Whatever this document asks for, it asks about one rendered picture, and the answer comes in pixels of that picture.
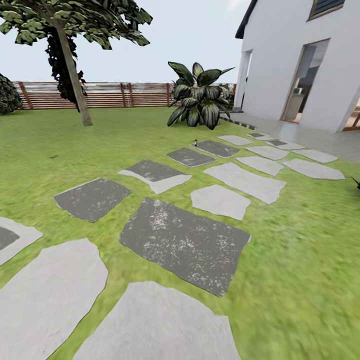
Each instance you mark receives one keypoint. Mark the fixed window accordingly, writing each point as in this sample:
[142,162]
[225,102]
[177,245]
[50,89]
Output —
[306,74]

